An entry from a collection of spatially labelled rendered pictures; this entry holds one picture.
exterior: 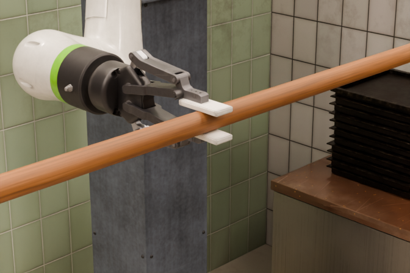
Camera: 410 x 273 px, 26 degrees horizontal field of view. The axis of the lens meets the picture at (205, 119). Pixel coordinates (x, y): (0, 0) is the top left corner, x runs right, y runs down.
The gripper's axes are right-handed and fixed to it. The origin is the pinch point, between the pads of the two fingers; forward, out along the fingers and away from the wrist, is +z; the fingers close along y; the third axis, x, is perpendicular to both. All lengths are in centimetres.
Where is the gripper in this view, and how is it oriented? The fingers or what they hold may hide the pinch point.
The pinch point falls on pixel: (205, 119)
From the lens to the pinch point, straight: 114.6
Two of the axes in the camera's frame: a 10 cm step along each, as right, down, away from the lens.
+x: -7.1, 2.4, -6.6
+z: 7.0, 2.4, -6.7
